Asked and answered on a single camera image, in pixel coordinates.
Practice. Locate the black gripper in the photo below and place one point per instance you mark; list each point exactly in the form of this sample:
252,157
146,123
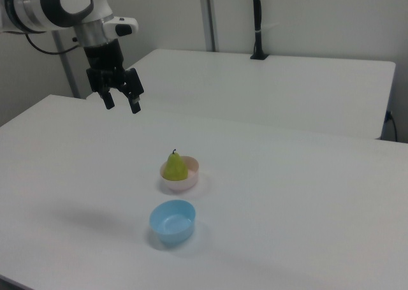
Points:
103,59

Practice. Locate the green pear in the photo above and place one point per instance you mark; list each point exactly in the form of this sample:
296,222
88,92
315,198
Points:
175,170

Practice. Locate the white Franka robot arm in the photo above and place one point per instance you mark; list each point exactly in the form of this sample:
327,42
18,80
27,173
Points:
95,3

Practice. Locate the pink plastic bowl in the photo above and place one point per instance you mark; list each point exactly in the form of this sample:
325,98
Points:
185,185

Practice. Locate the blue plastic bowl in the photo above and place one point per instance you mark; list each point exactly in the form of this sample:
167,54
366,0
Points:
172,232

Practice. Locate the black pole with clamp base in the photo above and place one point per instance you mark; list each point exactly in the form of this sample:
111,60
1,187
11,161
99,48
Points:
257,16

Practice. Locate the grey metal frame post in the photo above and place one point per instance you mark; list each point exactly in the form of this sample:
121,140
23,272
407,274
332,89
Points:
208,16

